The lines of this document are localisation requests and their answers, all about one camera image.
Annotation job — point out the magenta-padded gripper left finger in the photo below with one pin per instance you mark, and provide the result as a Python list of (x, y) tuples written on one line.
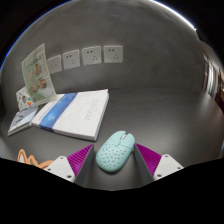
[(61, 165)]

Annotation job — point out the grey patterned booklet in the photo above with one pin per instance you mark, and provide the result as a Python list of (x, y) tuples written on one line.
[(21, 120)]

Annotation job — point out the mint green perforated computer mouse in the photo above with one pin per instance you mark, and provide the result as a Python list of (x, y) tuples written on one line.
[(114, 153)]

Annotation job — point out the orange fox-shaped mouse pad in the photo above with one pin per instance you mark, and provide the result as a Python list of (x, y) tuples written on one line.
[(25, 157)]

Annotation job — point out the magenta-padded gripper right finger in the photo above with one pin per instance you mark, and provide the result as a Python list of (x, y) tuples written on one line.
[(166, 164)]

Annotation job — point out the small colourful printed card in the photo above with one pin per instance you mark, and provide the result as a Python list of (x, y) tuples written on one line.
[(23, 98)]

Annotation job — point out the white book with blue band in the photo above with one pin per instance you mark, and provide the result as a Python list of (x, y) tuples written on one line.
[(78, 115)]

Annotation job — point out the green food menu sheet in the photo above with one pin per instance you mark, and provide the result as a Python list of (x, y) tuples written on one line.
[(38, 78)]

